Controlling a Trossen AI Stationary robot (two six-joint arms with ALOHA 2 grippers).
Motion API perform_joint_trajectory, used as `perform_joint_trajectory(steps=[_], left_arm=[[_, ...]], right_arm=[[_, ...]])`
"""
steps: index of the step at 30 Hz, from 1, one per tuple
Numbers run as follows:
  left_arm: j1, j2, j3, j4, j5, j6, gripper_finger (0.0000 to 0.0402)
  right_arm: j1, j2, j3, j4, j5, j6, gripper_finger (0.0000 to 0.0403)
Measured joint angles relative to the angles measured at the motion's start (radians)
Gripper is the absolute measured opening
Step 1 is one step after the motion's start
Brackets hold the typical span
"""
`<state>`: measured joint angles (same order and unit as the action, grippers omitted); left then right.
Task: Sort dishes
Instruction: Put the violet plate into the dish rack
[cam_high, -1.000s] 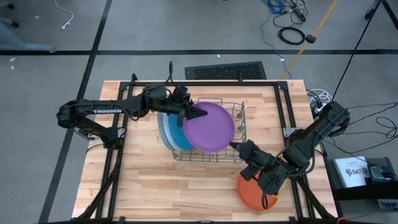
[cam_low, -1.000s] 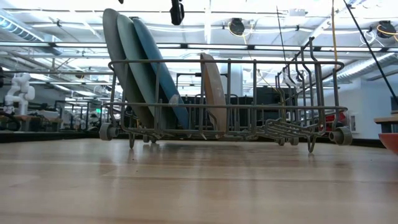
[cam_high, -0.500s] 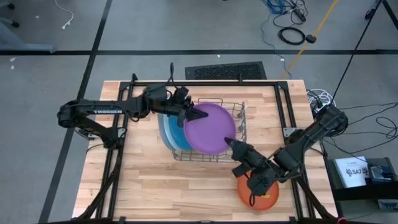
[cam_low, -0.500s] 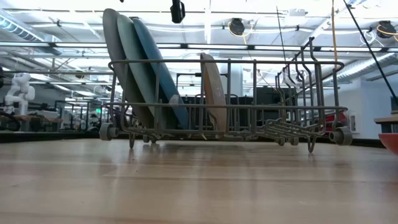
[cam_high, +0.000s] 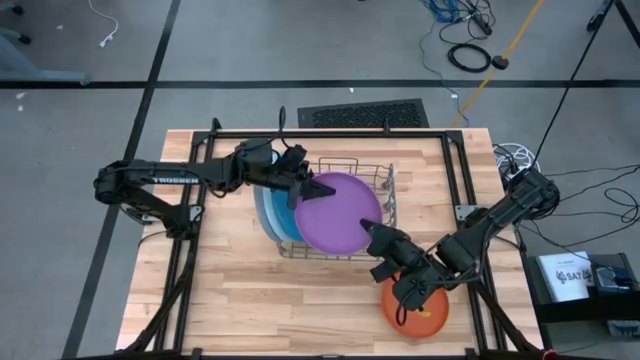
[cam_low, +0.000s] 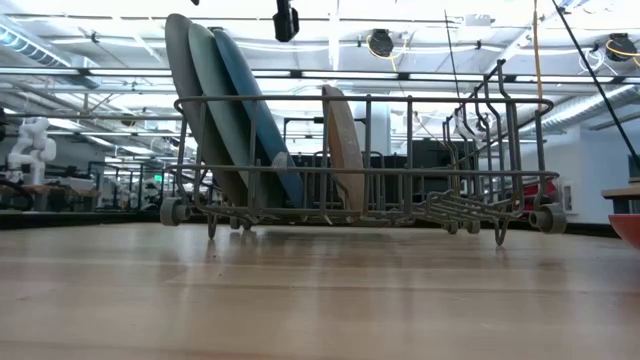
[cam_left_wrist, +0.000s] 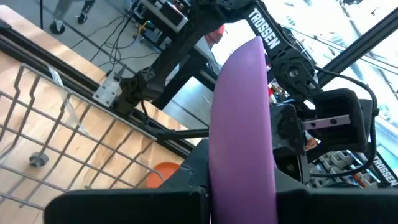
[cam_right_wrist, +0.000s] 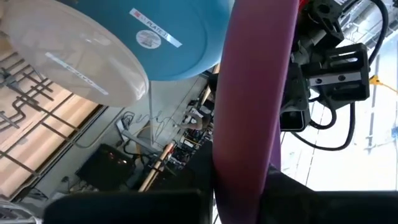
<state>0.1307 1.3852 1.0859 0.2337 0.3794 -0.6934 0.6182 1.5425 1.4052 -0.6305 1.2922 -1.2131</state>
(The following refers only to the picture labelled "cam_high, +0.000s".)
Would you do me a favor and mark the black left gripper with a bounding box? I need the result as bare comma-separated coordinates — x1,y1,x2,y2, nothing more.
234,138,337,212

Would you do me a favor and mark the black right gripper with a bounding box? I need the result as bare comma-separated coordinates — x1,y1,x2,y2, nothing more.
360,220,426,284

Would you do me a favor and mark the grey wire dish rack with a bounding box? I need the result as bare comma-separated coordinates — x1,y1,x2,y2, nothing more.
276,157,399,262

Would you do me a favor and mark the purple plate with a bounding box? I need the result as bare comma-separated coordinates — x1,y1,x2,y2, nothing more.
293,171,384,257

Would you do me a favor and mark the large teal blue plate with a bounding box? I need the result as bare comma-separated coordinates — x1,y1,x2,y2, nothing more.
272,187,306,244

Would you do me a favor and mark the large grey plate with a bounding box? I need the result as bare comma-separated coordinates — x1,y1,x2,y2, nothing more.
252,184,274,244

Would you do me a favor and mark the small orange plate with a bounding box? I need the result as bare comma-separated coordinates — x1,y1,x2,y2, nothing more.
380,272,450,340

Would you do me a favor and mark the black floor mat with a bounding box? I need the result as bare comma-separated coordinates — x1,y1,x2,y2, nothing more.
296,98,431,130

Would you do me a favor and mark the white printed booklet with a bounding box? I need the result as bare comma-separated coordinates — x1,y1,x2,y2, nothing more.
537,250,597,303

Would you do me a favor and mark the black side cart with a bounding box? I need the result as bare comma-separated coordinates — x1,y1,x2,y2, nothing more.
522,251,640,351

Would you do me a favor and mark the black power strip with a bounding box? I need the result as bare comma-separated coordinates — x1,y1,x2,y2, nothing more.
452,0,497,39

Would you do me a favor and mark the black electronic device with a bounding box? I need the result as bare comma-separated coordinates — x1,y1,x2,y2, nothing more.
588,253,640,294

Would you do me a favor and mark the grey electronic device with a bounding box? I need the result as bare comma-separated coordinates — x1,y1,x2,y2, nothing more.
606,319,640,339

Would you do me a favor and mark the black floor stand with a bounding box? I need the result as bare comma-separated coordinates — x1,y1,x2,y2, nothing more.
585,0,640,37

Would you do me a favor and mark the grey furniture base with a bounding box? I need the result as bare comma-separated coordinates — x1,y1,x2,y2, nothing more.
0,2,91,85

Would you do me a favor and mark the black metal table frame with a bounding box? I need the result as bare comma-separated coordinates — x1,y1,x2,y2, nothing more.
117,117,544,360

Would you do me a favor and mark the white cable coil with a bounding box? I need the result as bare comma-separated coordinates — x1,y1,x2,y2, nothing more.
492,142,539,176

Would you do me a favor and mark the coiled black cable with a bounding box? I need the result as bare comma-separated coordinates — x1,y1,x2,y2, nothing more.
446,42,493,74

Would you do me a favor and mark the blue floor cable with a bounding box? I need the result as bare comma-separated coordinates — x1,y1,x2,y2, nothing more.
419,0,471,127

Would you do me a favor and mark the black floor cable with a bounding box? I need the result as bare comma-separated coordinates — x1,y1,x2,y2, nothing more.
519,164,640,251

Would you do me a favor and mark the taut black cable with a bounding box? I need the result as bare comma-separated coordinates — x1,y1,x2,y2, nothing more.
532,0,617,164

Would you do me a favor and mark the white floor cable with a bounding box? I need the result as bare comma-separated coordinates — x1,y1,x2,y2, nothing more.
87,0,120,49

